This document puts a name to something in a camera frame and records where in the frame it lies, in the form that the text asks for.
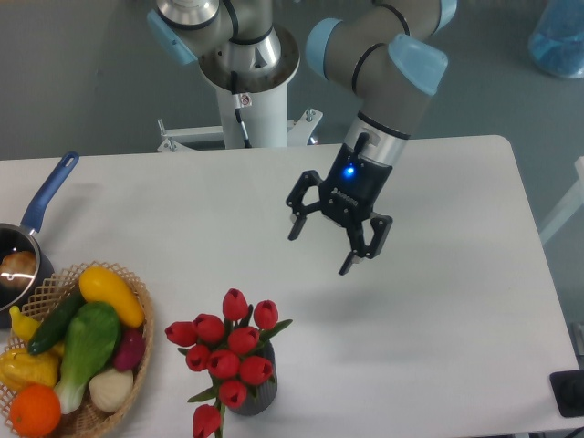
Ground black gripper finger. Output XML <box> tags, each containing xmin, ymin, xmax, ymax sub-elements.
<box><xmin>339</xmin><ymin>213</ymin><xmax>393</xmax><ymax>276</ymax></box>
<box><xmin>286</xmin><ymin>170</ymin><xmax>322</xmax><ymax>241</ymax></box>

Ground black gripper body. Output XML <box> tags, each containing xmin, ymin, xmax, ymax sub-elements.
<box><xmin>318</xmin><ymin>144</ymin><xmax>392</xmax><ymax>228</ymax></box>

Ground red tulip bouquet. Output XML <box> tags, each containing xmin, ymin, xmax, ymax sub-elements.
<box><xmin>164</xmin><ymin>288</ymin><xmax>292</xmax><ymax>437</ymax></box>

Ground dark grey ribbed vase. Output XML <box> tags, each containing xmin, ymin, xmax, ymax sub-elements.
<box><xmin>228</xmin><ymin>341</ymin><xmax>278</xmax><ymax>416</ymax></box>

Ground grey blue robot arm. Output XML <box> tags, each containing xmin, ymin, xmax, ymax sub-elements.
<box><xmin>147</xmin><ymin>1</ymin><xmax>457</xmax><ymax>273</ymax></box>

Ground yellow squash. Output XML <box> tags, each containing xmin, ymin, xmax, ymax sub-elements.
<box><xmin>78</xmin><ymin>266</ymin><xmax>145</xmax><ymax>329</ymax></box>

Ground black device at edge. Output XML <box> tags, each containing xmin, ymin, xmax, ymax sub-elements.
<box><xmin>549</xmin><ymin>370</ymin><xmax>584</xmax><ymax>418</ymax></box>

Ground blue translucent bag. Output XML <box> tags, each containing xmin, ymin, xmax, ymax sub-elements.
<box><xmin>527</xmin><ymin>0</ymin><xmax>583</xmax><ymax>78</ymax></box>

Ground green bok choy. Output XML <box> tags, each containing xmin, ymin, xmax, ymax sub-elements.
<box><xmin>54</xmin><ymin>302</ymin><xmax>121</xmax><ymax>415</ymax></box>

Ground white garlic bulb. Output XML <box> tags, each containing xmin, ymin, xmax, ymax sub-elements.
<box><xmin>89</xmin><ymin>368</ymin><xmax>133</xmax><ymax>412</ymax></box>

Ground green cucumber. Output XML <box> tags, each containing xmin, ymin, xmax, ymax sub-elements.
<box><xmin>27</xmin><ymin>290</ymin><xmax>86</xmax><ymax>355</ymax></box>

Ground brown bread roll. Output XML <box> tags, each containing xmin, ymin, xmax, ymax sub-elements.
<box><xmin>1</xmin><ymin>251</ymin><xmax>37</xmax><ymax>290</ymax></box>

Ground yellow banana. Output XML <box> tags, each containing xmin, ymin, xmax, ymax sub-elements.
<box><xmin>9</xmin><ymin>306</ymin><xmax>41</xmax><ymax>343</ymax></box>

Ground yellow bell pepper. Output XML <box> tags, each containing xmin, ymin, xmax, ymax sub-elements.
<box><xmin>1</xmin><ymin>348</ymin><xmax>60</xmax><ymax>392</ymax></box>

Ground orange fruit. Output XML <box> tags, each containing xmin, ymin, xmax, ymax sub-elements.
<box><xmin>9</xmin><ymin>384</ymin><xmax>61</xmax><ymax>437</ymax></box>

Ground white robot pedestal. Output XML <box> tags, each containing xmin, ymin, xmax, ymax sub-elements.
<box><xmin>158</xmin><ymin>25</ymin><xmax>323</xmax><ymax>151</ymax></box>

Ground black cable on pedestal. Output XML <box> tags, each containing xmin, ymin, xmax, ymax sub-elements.
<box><xmin>229</xmin><ymin>70</ymin><xmax>253</xmax><ymax>149</ymax></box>

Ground white frame at right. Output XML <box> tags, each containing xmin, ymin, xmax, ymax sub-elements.
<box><xmin>538</xmin><ymin>156</ymin><xmax>583</xmax><ymax>245</ymax></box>

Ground blue handled saucepan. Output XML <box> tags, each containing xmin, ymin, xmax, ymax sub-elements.
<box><xmin>1</xmin><ymin>151</ymin><xmax>79</xmax><ymax>329</ymax></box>

